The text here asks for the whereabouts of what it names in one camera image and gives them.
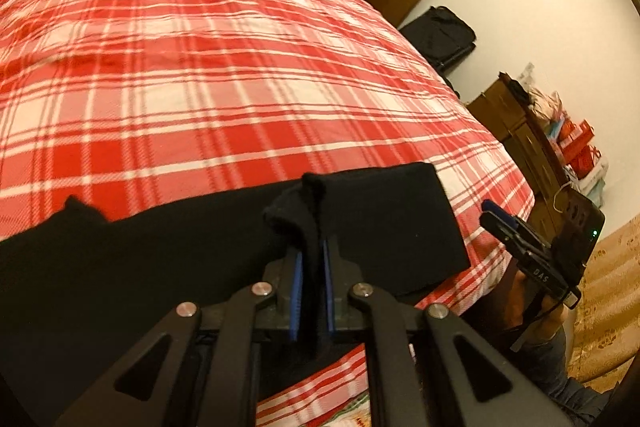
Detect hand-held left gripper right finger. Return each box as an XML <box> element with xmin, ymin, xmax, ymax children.
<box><xmin>322</xmin><ymin>237</ymin><xmax>576</xmax><ymax>427</ymax></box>

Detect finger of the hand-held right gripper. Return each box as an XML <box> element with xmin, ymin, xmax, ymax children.
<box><xmin>481</xmin><ymin>200</ymin><xmax>548</xmax><ymax>248</ymax></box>
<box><xmin>479</xmin><ymin>213</ymin><xmax>538</xmax><ymax>265</ymax></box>

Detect red plaid bed sheet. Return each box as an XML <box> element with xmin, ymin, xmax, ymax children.
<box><xmin>0</xmin><ymin>0</ymin><xmax>536</xmax><ymax>427</ymax></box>

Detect golden patterned cloth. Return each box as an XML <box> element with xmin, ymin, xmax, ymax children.
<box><xmin>565</xmin><ymin>212</ymin><xmax>640</xmax><ymax>388</ymax></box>

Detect black cable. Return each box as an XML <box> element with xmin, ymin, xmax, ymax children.
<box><xmin>510</xmin><ymin>282</ymin><xmax>576</xmax><ymax>353</ymax></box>

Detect black pants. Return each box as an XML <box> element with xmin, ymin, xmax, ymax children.
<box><xmin>0</xmin><ymin>162</ymin><xmax>472</xmax><ymax>408</ymax></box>

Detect black suitcase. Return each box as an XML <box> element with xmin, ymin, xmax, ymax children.
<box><xmin>397</xmin><ymin>5</ymin><xmax>478</xmax><ymax>100</ymax></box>

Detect person's right hand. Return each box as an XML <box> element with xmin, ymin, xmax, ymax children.
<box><xmin>500</xmin><ymin>267</ymin><xmax>568</xmax><ymax>348</ymax></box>

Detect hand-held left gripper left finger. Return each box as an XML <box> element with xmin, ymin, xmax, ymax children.
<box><xmin>52</xmin><ymin>247</ymin><xmax>303</xmax><ymax>427</ymax></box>

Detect pile of red gift boxes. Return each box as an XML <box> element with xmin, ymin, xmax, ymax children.
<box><xmin>545</xmin><ymin>89</ymin><xmax>608</xmax><ymax>180</ymax></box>

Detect brown wooden cabinet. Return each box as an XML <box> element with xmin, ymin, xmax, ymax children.
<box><xmin>465</xmin><ymin>71</ymin><xmax>576</xmax><ymax>228</ymax></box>

